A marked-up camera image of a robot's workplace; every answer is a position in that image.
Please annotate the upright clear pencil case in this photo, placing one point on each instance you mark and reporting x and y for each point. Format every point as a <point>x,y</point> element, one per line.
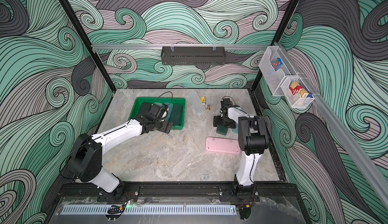
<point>196,102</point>

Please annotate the white slotted cable duct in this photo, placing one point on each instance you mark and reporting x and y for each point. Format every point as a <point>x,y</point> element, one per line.
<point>150,209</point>

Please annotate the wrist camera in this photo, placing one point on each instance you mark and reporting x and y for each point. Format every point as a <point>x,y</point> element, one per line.
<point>155,112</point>
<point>226,103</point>

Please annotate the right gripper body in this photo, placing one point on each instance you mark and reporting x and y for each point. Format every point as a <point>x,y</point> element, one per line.
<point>220,122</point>

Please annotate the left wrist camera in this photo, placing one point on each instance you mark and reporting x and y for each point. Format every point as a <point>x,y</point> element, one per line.
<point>155,112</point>

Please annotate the frosted clear pencil case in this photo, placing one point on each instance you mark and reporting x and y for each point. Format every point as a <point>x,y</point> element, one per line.
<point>163,112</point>

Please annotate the red yellow box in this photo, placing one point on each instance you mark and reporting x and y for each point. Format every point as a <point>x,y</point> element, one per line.
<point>297,89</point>

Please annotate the aluminium rail back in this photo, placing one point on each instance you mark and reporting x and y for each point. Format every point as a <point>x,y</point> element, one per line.
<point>138,46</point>

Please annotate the clear wall bin front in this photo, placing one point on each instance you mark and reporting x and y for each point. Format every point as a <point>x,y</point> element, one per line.
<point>295,101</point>

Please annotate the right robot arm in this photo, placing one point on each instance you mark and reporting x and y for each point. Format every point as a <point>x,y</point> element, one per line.
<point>252,139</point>

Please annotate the blue red small item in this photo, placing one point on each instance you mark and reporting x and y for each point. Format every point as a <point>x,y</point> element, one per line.
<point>276,64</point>

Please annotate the green storage tray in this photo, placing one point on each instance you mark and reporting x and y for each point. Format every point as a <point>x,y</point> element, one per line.
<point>164,100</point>

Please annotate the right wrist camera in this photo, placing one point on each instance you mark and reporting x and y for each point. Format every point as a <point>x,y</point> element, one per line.
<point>226,103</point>

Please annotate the clear wall bin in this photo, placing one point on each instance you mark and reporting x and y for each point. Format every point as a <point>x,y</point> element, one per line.
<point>275,78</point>
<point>295,101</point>

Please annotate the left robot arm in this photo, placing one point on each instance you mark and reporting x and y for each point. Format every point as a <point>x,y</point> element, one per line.
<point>86,156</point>

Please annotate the black wall shelf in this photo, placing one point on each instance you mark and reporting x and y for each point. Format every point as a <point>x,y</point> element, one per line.
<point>202,56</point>

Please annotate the dark green pencil case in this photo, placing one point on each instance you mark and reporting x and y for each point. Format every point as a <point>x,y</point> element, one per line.
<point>176,115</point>

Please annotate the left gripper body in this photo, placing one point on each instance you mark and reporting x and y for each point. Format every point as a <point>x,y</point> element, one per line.
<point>162,126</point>

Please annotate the aluminium rail right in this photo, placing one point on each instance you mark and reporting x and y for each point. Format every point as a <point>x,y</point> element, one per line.
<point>373,175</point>

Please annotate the black pencil case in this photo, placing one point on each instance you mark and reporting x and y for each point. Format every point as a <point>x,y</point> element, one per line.
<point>145,109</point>

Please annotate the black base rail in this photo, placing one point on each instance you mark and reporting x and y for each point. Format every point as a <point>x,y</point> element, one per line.
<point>223,191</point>

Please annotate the aluminium rail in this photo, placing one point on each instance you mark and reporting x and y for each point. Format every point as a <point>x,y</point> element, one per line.
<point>138,46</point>
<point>373,175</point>

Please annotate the clear wall bin rear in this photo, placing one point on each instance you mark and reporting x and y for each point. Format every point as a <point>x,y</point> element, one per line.
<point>275,78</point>

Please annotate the pink pencil case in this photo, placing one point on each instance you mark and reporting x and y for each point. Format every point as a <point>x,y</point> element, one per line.
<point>222,146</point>

